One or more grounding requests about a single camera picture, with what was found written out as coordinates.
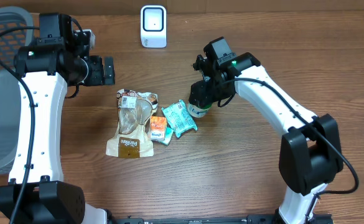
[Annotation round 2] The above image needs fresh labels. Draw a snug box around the green lid white jar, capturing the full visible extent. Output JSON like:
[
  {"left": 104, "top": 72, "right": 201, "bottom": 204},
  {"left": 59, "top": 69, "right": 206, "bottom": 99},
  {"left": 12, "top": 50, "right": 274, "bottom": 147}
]
[{"left": 187, "top": 103, "right": 212, "bottom": 118}]

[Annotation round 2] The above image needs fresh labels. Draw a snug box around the teal white snack packet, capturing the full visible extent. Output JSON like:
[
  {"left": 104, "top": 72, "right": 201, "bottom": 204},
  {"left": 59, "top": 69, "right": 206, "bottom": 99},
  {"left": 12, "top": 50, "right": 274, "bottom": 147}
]
[{"left": 162, "top": 100, "right": 198, "bottom": 138}]

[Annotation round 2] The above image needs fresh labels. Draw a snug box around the small teal white packet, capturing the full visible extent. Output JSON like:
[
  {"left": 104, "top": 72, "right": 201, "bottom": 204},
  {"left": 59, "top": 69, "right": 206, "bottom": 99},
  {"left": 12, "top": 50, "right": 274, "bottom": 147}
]
[{"left": 161, "top": 127, "right": 174, "bottom": 146}]

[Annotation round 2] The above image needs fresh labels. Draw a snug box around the orange snack packet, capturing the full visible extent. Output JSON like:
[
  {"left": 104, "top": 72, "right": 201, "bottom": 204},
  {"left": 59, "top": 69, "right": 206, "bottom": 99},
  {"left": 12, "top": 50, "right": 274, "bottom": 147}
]
[{"left": 149, "top": 116, "right": 167, "bottom": 141}]

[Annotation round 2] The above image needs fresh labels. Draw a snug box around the clear brown bread bag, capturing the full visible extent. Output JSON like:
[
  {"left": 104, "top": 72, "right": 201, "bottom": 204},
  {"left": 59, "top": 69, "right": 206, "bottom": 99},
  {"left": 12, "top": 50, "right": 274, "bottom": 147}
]
[{"left": 106, "top": 89, "right": 158, "bottom": 159}]

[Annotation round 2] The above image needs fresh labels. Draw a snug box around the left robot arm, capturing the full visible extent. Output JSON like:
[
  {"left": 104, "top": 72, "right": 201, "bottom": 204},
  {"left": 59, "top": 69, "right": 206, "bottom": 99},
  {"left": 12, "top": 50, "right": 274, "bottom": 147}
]
[{"left": 0, "top": 13, "right": 115, "bottom": 223}]

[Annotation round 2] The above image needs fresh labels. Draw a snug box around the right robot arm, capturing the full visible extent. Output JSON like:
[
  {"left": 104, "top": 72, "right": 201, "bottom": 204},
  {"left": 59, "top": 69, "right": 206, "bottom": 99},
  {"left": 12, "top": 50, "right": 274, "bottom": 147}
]
[{"left": 187, "top": 37, "right": 343, "bottom": 223}]

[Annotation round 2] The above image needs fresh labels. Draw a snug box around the white barcode scanner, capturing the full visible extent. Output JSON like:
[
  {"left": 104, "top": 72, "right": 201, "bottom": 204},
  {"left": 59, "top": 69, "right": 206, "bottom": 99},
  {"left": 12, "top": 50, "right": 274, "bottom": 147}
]
[{"left": 140, "top": 5, "right": 167, "bottom": 49}]

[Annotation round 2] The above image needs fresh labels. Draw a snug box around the grey plastic shopping basket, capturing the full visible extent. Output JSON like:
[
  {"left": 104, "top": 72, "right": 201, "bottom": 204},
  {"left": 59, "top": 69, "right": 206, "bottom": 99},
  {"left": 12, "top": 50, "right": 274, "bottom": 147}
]
[{"left": 0, "top": 6, "right": 35, "bottom": 175}]

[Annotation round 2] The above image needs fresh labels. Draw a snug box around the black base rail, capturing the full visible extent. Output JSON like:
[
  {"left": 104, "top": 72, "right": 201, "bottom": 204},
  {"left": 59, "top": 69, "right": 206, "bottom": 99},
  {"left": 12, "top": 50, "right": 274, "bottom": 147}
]
[{"left": 106, "top": 213, "right": 334, "bottom": 224}]

